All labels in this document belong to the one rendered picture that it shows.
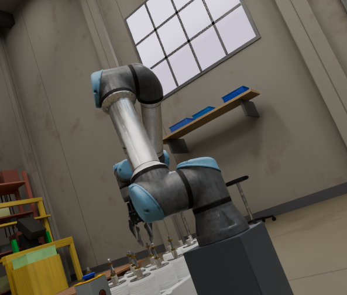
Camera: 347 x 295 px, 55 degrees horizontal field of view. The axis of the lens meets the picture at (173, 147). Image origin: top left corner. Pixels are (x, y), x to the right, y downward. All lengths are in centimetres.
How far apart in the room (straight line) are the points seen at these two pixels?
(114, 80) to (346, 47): 361
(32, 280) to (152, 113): 453
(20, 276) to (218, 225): 493
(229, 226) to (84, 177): 570
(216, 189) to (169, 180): 13
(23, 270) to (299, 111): 440
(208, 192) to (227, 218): 8
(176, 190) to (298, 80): 367
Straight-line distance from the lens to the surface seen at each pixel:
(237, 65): 474
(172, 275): 128
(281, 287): 99
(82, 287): 110
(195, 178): 91
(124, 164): 133
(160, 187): 88
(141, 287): 118
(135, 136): 97
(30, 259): 554
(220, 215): 91
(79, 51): 676
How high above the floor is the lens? 39
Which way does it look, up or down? 12 degrees up
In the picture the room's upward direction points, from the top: 21 degrees counter-clockwise
